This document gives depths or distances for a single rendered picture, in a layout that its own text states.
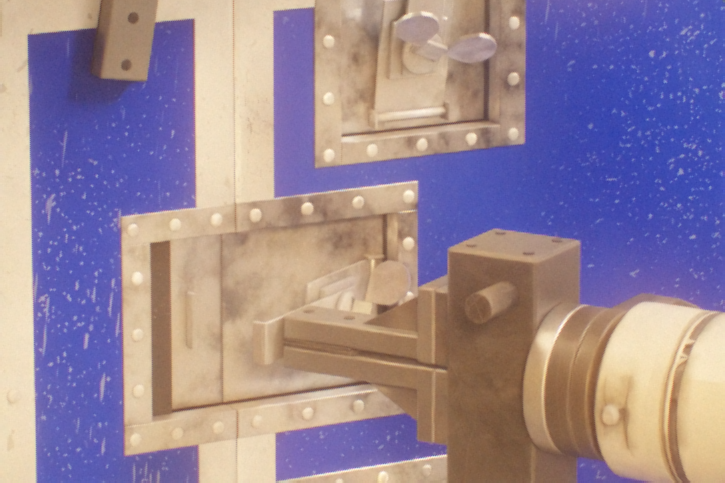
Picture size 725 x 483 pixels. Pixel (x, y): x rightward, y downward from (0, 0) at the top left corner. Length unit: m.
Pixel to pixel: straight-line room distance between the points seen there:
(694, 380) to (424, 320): 0.16
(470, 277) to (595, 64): 0.23
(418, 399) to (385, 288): 0.10
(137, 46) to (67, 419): 0.20
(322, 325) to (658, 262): 0.25
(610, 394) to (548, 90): 0.27
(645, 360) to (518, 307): 0.08
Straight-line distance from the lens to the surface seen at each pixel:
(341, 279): 2.08
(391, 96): 2.09
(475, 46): 2.07
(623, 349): 1.90
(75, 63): 1.99
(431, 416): 1.98
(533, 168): 2.13
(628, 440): 1.90
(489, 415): 1.95
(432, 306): 1.97
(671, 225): 2.18
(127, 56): 1.99
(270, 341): 2.01
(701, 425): 1.88
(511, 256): 1.93
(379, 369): 1.99
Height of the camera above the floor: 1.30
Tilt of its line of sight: 13 degrees down
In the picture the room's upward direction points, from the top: straight up
